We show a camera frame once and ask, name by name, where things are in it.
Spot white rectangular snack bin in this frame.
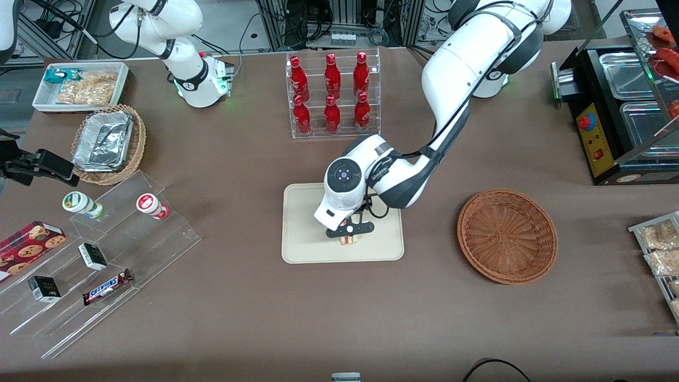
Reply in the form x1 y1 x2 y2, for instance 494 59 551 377
32 61 130 115

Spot steel warmer pan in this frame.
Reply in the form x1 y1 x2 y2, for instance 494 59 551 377
598 51 659 100
620 101 679 161

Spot green lid yogurt cup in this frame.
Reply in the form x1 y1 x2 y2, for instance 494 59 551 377
62 191 105 220

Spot light oval wicker basket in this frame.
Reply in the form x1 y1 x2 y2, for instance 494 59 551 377
71 104 147 186

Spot red soda bottle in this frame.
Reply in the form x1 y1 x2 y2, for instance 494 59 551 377
293 95 312 135
354 91 372 133
324 53 342 100
324 94 342 134
289 56 310 101
353 51 371 99

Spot green snack packet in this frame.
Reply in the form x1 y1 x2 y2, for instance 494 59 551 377
43 68 83 86

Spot clear acrylic stepped riser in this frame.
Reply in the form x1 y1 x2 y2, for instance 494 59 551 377
0 233 142 360
68 170 203 290

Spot black cable loop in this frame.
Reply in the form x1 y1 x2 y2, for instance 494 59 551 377
462 359 533 382

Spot black food warmer appliance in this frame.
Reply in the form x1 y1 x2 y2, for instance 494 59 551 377
551 8 679 186

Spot Snickers chocolate bar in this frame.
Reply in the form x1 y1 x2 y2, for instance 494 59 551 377
82 268 134 307

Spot red chocolate chip cookie box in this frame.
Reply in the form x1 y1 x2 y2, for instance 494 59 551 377
0 221 68 284

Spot red lid yogurt cup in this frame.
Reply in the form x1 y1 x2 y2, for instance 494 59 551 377
136 193 170 221

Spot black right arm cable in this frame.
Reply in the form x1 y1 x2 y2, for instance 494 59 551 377
29 0 144 60

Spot clear bag of chips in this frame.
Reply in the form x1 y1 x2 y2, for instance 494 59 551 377
55 72 119 106

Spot grey wire snack rack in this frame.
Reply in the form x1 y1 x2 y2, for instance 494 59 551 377
628 211 679 325

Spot stacked aluminium foil trays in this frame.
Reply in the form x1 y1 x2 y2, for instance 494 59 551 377
72 110 134 173

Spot beige rectangular serving tray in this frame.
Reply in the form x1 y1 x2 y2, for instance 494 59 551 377
282 183 405 264

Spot clear acrylic bottle rack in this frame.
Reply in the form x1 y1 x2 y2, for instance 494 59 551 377
285 48 381 140

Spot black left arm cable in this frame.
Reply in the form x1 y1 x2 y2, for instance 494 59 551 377
363 3 526 219

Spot brown round wicker basket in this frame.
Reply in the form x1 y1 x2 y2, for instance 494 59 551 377
457 189 559 286

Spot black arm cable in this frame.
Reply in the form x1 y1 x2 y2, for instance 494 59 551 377
29 0 144 60
363 3 526 219

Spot small black carton box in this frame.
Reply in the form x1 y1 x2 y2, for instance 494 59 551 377
28 275 62 303
78 242 108 272

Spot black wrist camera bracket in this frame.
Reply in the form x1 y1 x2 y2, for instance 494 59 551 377
325 221 376 238

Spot clear bag of pastries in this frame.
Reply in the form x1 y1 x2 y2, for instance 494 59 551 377
644 249 679 277
638 219 679 251

